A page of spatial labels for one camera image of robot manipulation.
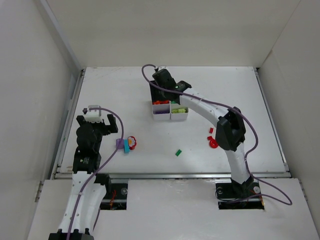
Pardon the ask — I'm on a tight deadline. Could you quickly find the left white divided container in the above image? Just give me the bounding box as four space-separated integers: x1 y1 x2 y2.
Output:
151 100 171 121

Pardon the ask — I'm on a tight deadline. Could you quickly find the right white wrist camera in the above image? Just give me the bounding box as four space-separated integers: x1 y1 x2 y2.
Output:
156 65 167 71

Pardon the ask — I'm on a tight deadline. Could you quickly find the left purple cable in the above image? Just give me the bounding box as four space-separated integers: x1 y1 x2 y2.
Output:
66 106 125 240

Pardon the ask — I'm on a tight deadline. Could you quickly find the purple lego stack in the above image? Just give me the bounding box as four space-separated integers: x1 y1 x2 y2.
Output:
153 110 170 115

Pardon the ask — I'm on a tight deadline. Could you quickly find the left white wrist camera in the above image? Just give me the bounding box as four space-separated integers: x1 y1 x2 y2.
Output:
82 105 103 123

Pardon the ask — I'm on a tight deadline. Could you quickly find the teal lego brick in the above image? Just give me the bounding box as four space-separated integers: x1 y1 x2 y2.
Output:
123 139 130 154

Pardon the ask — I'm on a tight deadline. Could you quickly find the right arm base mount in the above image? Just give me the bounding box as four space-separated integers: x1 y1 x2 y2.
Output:
215 181 265 210

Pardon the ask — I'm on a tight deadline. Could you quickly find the purple cable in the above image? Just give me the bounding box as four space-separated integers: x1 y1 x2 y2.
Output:
141 63 293 206
66 106 125 240

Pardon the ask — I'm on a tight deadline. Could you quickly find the aluminium rail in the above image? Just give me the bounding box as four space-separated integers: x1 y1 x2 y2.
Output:
48 164 292 180

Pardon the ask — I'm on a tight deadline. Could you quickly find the white divided container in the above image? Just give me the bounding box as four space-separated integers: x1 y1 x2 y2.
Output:
151 100 171 121
170 101 189 121

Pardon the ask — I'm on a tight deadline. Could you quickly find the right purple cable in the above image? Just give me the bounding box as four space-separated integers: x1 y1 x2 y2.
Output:
141 63 293 206

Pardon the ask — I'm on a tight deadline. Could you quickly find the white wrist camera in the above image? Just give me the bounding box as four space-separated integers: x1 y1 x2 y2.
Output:
156 65 167 71
82 105 103 123

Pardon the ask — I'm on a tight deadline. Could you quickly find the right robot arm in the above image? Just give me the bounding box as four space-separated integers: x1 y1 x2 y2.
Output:
152 67 252 192

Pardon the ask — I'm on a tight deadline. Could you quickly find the light green lego brick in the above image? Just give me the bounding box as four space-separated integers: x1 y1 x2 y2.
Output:
179 108 188 114
171 109 179 114

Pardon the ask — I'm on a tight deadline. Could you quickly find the red round lego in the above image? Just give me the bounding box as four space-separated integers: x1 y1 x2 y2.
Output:
207 136 219 149

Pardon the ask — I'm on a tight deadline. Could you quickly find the orange round lego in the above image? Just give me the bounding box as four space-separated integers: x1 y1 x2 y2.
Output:
152 100 164 105

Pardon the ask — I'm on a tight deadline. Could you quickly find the small green lego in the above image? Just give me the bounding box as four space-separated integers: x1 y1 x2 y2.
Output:
175 149 182 157

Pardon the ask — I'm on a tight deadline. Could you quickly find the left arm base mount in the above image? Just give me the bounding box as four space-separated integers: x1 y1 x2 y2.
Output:
95 174 129 211

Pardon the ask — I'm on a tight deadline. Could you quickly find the purple arch lego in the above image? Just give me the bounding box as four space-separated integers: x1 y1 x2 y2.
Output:
115 138 124 150

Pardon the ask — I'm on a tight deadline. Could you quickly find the red flower lego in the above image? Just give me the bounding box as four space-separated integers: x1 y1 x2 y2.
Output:
127 135 137 150

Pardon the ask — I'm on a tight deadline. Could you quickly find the right white divided container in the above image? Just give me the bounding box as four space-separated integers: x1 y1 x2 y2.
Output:
170 101 189 121

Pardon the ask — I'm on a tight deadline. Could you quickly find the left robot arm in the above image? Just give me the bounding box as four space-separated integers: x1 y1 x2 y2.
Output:
48 109 118 240

